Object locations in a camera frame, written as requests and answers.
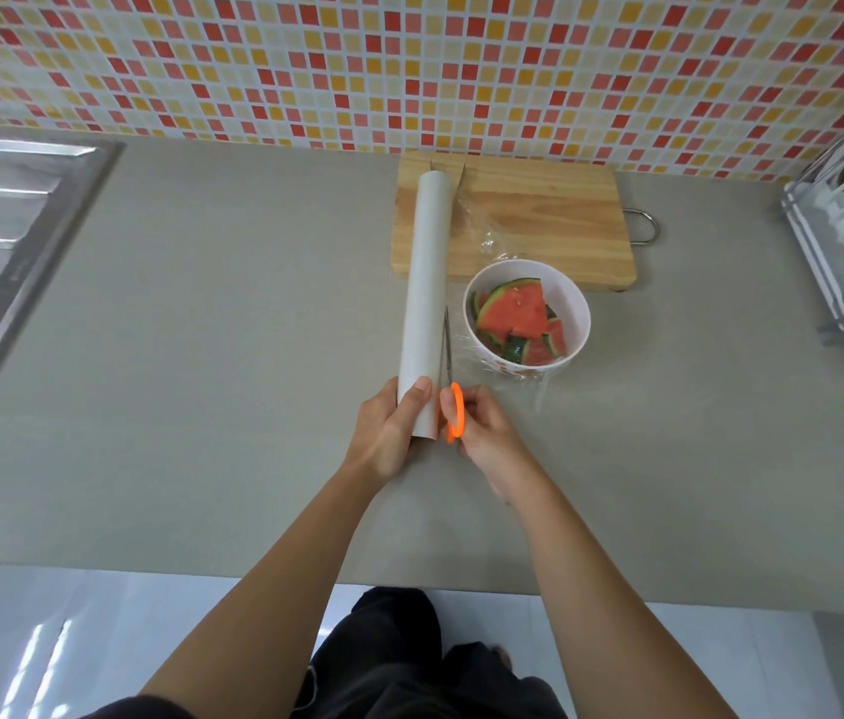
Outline person's left hand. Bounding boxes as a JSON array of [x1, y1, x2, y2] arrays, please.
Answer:
[[345, 376, 434, 488]]

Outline person's right hand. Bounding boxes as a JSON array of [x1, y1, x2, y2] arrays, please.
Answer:
[[440, 385, 543, 507]]

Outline orange handled scissors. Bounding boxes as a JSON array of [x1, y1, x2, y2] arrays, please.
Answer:
[[440, 307, 466, 445]]

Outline white cling film roll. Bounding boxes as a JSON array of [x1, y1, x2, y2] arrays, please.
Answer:
[[397, 170, 461, 441]]

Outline person's right forearm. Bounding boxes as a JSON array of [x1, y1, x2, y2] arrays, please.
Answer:
[[504, 475, 739, 719]]

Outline person's left forearm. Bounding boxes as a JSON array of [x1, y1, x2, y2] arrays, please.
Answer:
[[139, 460, 402, 719]]

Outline large watermelon slice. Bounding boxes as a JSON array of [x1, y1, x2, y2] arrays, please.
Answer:
[[476, 278, 549, 342]]

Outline white bowl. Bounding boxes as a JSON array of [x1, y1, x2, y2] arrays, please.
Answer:
[[463, 259, 592, 375]]

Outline clear cling film sheet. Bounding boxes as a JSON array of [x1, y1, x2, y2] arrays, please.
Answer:
[[455, 161, 552, 414]]

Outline wooden cutting board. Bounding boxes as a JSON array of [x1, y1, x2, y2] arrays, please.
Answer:
[[391, 151, 661, 292]]

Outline person's black trousers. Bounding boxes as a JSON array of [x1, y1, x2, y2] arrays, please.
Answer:
[[291, 587, 570, 719]]

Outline stainless steel sink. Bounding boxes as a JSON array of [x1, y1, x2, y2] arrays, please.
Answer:
[[0, 134, 126, 469]]

